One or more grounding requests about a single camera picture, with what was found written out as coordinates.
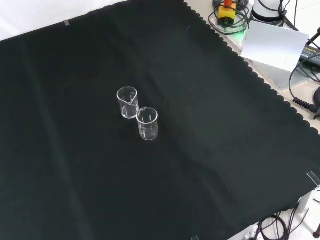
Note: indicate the black tripod leg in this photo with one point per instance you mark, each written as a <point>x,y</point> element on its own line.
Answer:
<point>313,38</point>
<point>290,22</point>

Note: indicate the yellow stop button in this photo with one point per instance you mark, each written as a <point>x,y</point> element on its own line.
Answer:
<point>227,13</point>

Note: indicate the pale board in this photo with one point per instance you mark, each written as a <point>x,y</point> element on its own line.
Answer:
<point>272,45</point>

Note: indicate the clear glass beaker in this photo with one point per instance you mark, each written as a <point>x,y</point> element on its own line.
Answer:
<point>147,135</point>
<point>125,113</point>

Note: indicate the grey metal bracket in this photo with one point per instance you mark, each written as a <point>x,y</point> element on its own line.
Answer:
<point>308,200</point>

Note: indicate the black bench cloth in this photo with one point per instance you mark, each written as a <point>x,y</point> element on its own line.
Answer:
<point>75,150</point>

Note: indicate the black power adapter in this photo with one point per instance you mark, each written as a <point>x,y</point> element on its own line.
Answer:
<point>311,52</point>

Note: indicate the clear tape piece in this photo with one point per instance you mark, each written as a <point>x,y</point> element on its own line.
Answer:
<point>66,22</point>
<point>313,178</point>
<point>195,237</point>

